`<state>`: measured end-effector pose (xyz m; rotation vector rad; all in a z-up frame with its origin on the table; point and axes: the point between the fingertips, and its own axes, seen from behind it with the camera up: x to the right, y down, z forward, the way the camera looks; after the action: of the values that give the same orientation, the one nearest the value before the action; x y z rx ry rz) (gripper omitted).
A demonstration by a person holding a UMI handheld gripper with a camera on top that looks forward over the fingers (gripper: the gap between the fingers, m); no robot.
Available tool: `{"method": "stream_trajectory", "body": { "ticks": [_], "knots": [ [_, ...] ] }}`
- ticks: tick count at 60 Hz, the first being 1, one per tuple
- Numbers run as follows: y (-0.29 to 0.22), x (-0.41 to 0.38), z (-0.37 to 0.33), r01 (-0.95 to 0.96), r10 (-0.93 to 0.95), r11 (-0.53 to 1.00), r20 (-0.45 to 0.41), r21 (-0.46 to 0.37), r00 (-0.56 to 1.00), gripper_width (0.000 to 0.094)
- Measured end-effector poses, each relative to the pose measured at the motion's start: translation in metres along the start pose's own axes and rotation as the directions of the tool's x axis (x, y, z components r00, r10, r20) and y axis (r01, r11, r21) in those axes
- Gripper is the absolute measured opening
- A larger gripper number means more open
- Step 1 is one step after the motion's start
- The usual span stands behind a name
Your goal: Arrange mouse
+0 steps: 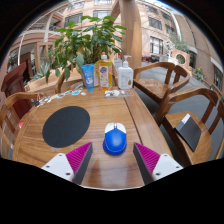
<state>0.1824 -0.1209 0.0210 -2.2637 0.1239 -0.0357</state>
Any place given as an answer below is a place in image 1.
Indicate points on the clear plastic packet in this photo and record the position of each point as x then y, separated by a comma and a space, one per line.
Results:
115, 93

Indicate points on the black round mouse pad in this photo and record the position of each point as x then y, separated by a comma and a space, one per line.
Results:
66, 126

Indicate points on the dark red wooden lectern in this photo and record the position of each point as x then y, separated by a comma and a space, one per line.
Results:
15, 83

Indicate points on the blue and white computer mouse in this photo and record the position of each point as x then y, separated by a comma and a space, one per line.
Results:
115, 141

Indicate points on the wooden planter with agave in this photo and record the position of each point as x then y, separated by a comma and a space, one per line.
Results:
38, 85

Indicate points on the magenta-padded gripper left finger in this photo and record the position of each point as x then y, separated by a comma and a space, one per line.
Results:
58, 165

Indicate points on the wooden armchair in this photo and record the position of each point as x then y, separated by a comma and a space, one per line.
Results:
10, 99
59, 83
173, 125
150, 87

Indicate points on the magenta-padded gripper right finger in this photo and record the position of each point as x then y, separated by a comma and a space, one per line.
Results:
165, 165

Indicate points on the yellow liquid soap bottle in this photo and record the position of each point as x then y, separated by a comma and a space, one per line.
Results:
104, 75

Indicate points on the large green potted plant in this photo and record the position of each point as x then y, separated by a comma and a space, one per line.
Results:
86, 40

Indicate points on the yellow flowering potted plant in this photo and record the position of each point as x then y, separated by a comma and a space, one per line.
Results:
199, 74

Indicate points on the white pump bottle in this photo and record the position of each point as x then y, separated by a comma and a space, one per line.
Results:
125, 78

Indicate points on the black flat box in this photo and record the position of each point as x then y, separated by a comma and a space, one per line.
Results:
190, 133

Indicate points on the dark parked car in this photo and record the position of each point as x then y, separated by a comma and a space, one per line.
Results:
151, 59

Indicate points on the blue squeeze tube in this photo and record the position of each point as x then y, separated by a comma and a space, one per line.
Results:
88, 78

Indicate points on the light blue sticker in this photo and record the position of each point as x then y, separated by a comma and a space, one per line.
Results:
76, 92

